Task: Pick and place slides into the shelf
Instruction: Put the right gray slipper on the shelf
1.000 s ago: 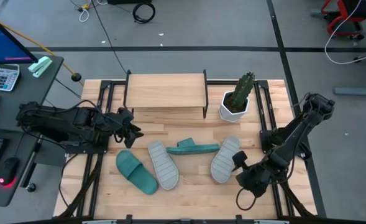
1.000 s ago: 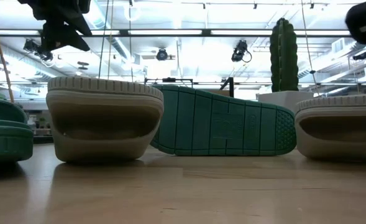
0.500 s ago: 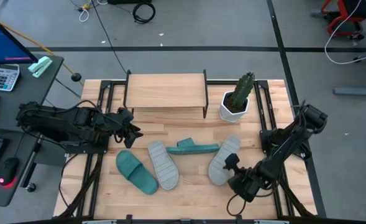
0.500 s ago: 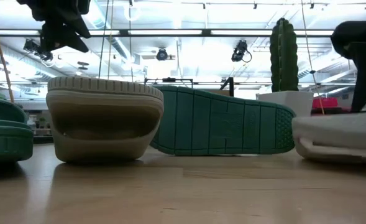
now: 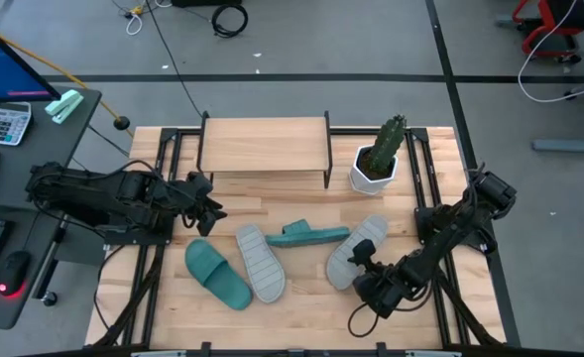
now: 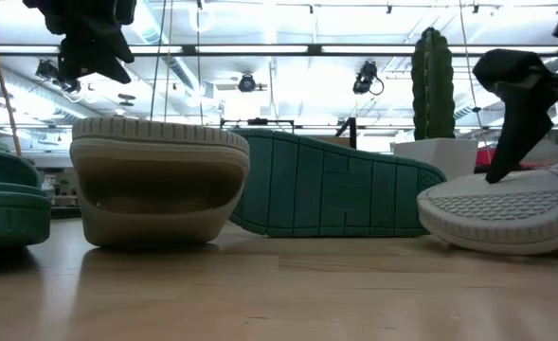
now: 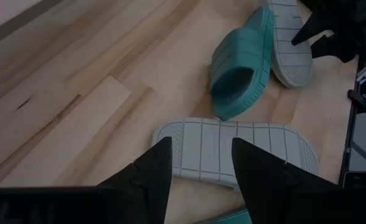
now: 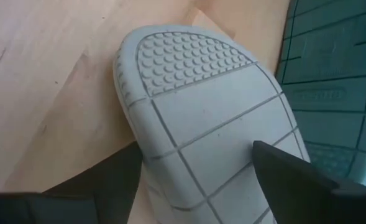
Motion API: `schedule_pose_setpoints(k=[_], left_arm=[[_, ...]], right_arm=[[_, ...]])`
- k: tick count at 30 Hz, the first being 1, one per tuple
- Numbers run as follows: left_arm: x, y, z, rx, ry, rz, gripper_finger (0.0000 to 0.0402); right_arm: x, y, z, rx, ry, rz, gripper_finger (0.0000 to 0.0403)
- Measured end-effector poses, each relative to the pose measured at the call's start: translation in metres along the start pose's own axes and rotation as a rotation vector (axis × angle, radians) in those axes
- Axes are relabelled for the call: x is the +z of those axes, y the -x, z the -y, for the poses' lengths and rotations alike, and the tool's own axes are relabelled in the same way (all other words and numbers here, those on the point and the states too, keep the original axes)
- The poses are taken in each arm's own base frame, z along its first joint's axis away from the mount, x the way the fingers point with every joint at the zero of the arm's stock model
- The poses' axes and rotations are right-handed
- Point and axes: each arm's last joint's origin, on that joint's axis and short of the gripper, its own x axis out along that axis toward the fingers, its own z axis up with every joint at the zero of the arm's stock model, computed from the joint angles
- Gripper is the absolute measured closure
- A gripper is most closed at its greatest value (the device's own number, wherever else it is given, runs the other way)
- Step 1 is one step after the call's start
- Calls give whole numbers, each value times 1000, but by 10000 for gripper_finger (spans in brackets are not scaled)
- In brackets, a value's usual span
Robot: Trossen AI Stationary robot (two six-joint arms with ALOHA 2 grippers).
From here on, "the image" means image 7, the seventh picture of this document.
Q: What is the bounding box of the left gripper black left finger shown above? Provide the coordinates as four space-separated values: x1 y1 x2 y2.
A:
97 136 173 224

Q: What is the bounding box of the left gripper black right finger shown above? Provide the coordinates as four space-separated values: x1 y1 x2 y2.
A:
231 138 339 224

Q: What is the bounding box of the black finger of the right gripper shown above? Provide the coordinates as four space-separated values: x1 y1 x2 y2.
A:
291 12 336 46
311 35 357 63

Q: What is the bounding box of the grey rubber slide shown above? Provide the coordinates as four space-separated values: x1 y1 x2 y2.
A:
151 117 322 190
258 0 313 90

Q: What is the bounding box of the teal rubber slide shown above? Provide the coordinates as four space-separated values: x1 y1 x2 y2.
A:
209 6 275 121
194 207 254 224

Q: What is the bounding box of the black table frame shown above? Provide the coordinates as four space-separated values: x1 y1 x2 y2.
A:
339 55 366 189

